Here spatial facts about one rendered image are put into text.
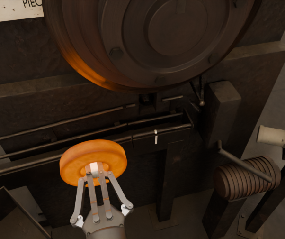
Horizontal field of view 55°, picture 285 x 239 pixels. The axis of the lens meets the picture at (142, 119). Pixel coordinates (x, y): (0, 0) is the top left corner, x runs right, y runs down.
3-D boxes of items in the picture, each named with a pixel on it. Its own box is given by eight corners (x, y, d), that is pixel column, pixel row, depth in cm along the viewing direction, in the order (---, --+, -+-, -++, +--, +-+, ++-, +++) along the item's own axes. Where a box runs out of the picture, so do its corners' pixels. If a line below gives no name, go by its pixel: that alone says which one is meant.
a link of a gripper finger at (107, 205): (105, 219, 53) (112, 217, 53) (97, 169, 60) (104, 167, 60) (107, 225, 56) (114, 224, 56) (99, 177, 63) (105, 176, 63)
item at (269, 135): (256, 133, 96) (260, 121, 92) (285, 138, 93) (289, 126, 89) (255, 146, 92) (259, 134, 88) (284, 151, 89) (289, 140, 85)
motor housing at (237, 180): (194, 219, 140) (215, 159, 101) (234, 209, 144) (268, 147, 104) (204, 245, 131) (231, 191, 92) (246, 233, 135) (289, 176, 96)
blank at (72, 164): (48, 150, 59) (49, 163, 57) (119, 131, 60) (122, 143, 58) (70, 182, 71) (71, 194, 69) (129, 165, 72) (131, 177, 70)
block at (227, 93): (195, 128, 107) (205, 80, 90) (214, 124, 109) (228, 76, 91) (206, 150, 100) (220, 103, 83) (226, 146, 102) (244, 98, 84)
